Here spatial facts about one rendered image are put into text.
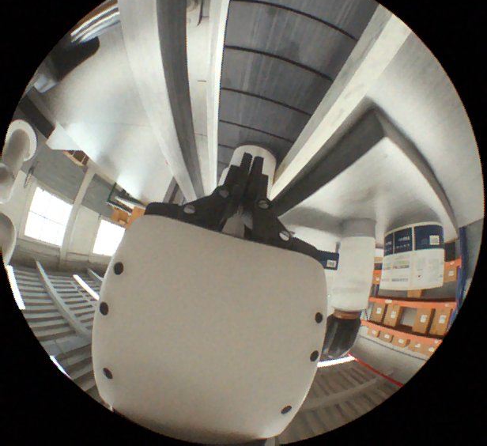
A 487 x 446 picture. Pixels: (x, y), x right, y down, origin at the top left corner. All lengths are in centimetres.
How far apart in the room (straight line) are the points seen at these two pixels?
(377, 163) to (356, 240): 19
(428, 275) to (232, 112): 46
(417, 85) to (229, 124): 22
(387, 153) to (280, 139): 12
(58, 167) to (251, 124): 567
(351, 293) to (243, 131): 32
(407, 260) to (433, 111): 30
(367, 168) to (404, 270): 28
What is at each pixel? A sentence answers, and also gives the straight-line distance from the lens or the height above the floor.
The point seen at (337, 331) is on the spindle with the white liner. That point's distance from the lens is 35.
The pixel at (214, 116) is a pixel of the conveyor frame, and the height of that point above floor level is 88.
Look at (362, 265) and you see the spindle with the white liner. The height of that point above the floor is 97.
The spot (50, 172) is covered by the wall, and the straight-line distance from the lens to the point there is 566.
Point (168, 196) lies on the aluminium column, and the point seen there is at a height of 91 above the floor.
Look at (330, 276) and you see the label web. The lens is 56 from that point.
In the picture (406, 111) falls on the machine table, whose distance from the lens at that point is 23.
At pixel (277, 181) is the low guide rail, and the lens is 16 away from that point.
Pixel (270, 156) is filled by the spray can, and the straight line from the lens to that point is 17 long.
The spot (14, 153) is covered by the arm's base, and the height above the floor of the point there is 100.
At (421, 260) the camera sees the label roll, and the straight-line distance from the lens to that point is 42.
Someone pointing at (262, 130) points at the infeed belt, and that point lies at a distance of 16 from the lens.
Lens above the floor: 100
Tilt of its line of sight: 20 degrees down
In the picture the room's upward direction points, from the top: 165 degrees counter-clockwise
